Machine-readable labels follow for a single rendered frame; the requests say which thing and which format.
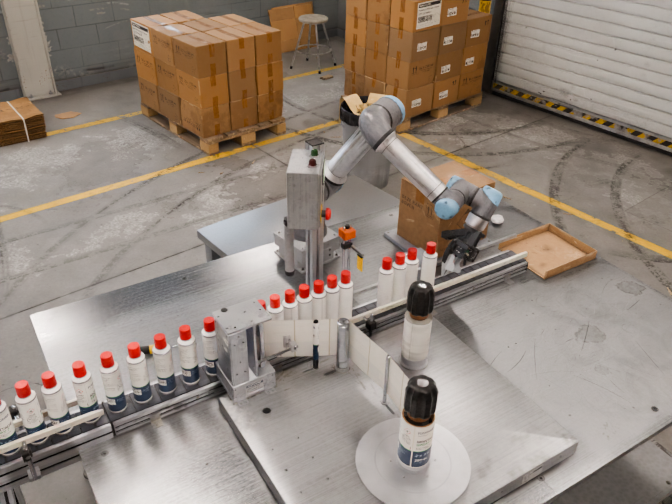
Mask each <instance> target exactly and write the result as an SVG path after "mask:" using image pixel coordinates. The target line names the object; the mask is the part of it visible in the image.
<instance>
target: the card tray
mask: <svg viewBox="0 0 672 504"><path fill-rule="evenodd" d="M498 249H499V250H501V251H502V252H503V251H506V250H512V251H513V252H515V253H516V254H520V253H522V252H525V251H526V252H528V254H527V257H525V258H524V259H526V261H527V262H528V267H527V268H528V269H529V270H531V271H532V272H534V273H535V274H537V275H538V276H540V277H541V278H543V279H544V280H545V279H547V278H550V277H552V276H555V275H557V274H559V273H562V272H564V271H567V270H569V269H571V268H574V267H576V266H579V265H581V264H583V263H586V262H588V261H591V260H593V259H595V258H596V254H597V250H596V249H594V248H592V247H590V246H589V245H587V244H585V243H583V242H582V241H580V240H578V239H577V238H575V237H573V236H571V235H570V234H568V233H566V232H564V231H563V230H561V229H559V228H558V227H556V226H554V225H552V224H551V223H548V224H545V225H542V226H540V227H537V228H534V229H531V230H529V231H526V232H523V233H520V234H518V235H517V237H516V238H513V239H510V240H508V241H505V242H502V243H499V247H498Z"/></svg>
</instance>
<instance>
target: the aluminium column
mask: <svg viewBox="0 0 672 504"><path fill-rule="evenodd" d="M305 149H306V150H309V151H310V152H311V150H312V149H317V150H319V151H322V152H324V150H325V143H324V142H323V141H321V140H320V139H318V138H314V139H309V140H305ZM323 239H324V217H322V222H321V227H320V228H318V277H317V280H318V279H319V280H322V281H323ZM316 265H317V230H306V284H307V285H309V294H310V295H311V291H312V290H313V289H314V281H315V280H316Z"/></svg>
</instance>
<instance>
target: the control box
mask: <svg viewBox="0 0 672 504"><path fill-rule="evenodd" d="M310 154H311V152H310V151H309V150H306V149H293V150H292V154H291V157H290V161H289V165H288V169H287V172H286V184H287V226H288V229H306V230H318V228H320V227H321V222H322V217H321V211H322V210H323V207H324V195H323V201H322V188H323V185H322V169H323V162H324V157H325V153H324V152H322V151H319V150H318V154H319V157H317V158H314V159H315V160H316V164H317V167H316V168H310V167H308V164H309V160H310V159H311V158H312V157H310Z"/></svg>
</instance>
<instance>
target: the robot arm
mask: <svg viewBox="0 0 672 504"><path fill-rule="evenodd" d="M404 118H405V108H404V105H403V104H402V102H401V101H400V100H399V99H398V98H396V97H394V96H391V95H387V96H384V97H381V98H380V99H379V100H377V101H376V102H374V103H373V104H371V105H370V106H368V107H367V108H365V109H364V110H363V111H362V113H361V114H360V117H359V128H358V129H357V130H356V131H355V132H354V134H353V135H352V136H351V137H350V138H349V139H348V141H347V142H346V143H345V144H344V145H343V146H342V148H341V149H340V150H339V151H338V152H337V153H336V154H335V156H334V157H333V158H332V159H331V160H327V161H325V187H324V202H325V201H326V200H327V199H328V198H330V197H331V196H332V195H333V194H335V193H336V192H338V191H339V190H340V189H341V188H342V186H343V184H344V183H345V181H346V180H347V174H348V173H349V172H350V170H351V169H352V168H353V167H354V166H355V165H356V164H357V163H358V162H359V161H360V159H361V158H362V157H363V156H364V155H365V154H366V153H367V152H368V151H369V150H370V148H373V149H374V150H375V151H376V152H381V153H382V154H383V155H384V156H385V157H386V158H387V159H388V160H389V161H390V162H391V163H392V164H393V165H394V166H395V167H396V168H397V169H398V170H399V171H400V172H401V173H402V174H403V175H404V176H405V177H406V178H407V179H408V180H409V181H410V182H411V183H412V184H414V185H415V186H416V187H417V188H418V189H419V190H420V191H421V192H422V193H423V194H424V195H425V196H426V197H427V198H428V199H429V200H430V201H431V202H432V203H433V204H434V205H435V213H436V215H437V216H438V217H439V218H441V219H444V220H448V219H451V218H453V217H454V216H455V215H456V214H457V213H458V212H459V210H460V209H461V208H462V206H463V205H464V204H466V205H468V206H470V207H472V209H471V211H470V213H469V215H468V216H467V218H466V220H465V222H466V223H464V225H463V226H464V227H465V229H456V230H445V231H442V232H441V237H442V238H444V239H445V240H452V239H453V240H452V241H451V242H450V244H449V245H448V247H447V248H446V250H445V252H444V254H443V258H442V267H441V275H442V276H445V275H446V274H448V273H449V272H450V271H451V272H456V273H460V271H461V267H460V262H461V259H465V260H467V261H468V262H474V260H475V259H476V257H477V255H478V253H479V252H480V250H479V249H478V248H476V246H477V244H478V242H479V240H480V239H481V238H484V237H485V236H486V235H484V234H483V233H482V231H484V229H485V227H486V226H487V224H488V222H489V220H490V219H491V217H492V215H493V213H494V212H495V210H496V208H497V207H498V205H499V203H500V201H501V199H502V197H503V196H502V193H501V192H499V191H497V190H496V189H494V188H492V187H490V186H487V185H486V186H484V188H483V189H482V188H479V187H477V186H475V185H474V184H472V183H470V182H468V181H466V180H465V179H463V178H460V177H458V176H456V175H454V176H452V177H451V178H450V180H449V181H448V183H447V185H445V184H444V183H443V182H442V181H441V180H440V179H439V178H438V177H437V176H436V175H435V174H434V173H433V172H432V171H431V170H430V169H429V168H428V167H427V166H426V165H424V164H423V163H422V162H421V161H420V160H419V159H418V158H417V157H416V156H415V155H414V154H413V153H412V152H411V151H410V150H409V149H408V148H407V147H406V146H405V145H404V144H403V143H402V142H401V141H400V140H399V139H398V138H397V137H396V135H395V131H394V130H393V129H394V128H395V127H396V126H398V125H400V124H401V123H402V121H403V120H404ZM294 239H295V240H297V241H301V242H306V229H294ZM452 253H454V254H455V255H454V254H452ZM476 253H477V254H476ZM475 254H476V256H475ZM474 256H475V258H474ZM473 258H474V259H473Z"/></svg>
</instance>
